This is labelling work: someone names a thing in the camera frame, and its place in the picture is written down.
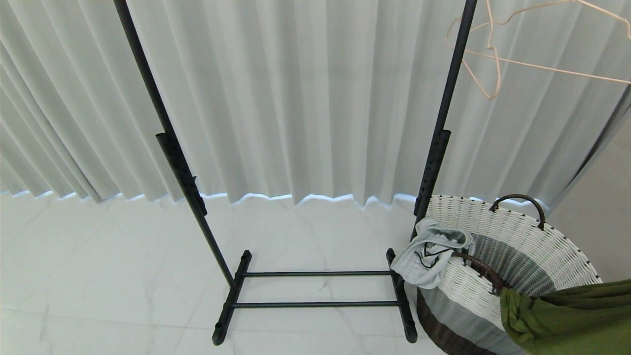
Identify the green long-sleeved shirt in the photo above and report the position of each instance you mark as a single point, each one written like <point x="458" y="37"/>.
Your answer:
<point x="567" y="320"/>

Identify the black clothes rack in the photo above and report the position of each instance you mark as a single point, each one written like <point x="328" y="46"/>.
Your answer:
<point x="181" y="172"/>

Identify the white laundry basket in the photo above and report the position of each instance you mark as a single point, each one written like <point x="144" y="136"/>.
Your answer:
<point x="493" y="217"/>

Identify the pink clothes hanger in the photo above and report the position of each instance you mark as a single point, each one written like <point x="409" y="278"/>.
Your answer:
<point x="567" y="69"/>
<point x="499" y="74"/>

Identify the white curtain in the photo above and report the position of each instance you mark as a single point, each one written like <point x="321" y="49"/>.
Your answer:
<point x="305" y="98"/>

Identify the pale grey shorts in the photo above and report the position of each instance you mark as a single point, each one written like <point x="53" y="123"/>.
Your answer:
<point x="419" y="268"/>

